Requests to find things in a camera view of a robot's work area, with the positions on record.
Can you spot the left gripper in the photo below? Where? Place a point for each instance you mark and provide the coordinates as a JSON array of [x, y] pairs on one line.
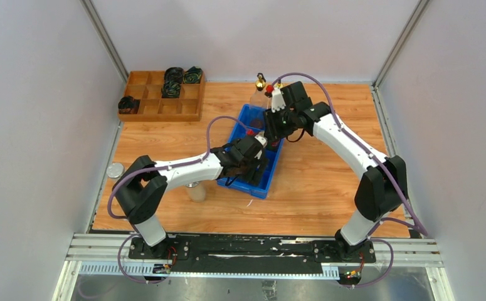
[[253, 176]]

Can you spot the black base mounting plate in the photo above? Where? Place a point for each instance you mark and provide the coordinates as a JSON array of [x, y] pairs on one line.
[[244, 254]]

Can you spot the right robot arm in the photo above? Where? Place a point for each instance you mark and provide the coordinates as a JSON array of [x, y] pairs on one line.
[[382, 179]]

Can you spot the blue plastic divided bin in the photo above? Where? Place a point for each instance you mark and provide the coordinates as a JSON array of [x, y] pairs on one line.
[[251, 122]]

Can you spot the silver lid spice jar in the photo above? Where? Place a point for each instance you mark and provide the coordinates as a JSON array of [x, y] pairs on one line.
[[196, 191]]

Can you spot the yellow cap sauce bottle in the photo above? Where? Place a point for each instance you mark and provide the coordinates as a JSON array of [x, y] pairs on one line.
[[273, 146]]

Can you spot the wooden compartment tray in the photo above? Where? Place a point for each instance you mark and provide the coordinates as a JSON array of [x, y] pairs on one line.
[[156, 106]]

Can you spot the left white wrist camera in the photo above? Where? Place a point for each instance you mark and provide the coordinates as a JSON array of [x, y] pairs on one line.
[[262, 139]]

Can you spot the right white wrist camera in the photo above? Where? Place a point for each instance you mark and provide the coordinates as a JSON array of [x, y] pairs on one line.
[[277, 100]]

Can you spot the black roll left compartment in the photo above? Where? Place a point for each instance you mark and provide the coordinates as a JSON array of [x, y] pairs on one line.
[[128, 105]]

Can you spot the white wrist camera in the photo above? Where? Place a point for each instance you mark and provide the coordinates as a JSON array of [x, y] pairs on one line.
[[262, 139], [277, 100]]

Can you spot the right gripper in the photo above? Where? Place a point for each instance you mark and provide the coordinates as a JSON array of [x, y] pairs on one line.
[[271, 130]]

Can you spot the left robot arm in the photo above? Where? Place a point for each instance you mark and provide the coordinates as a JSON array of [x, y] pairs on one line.
[[140, 190]]

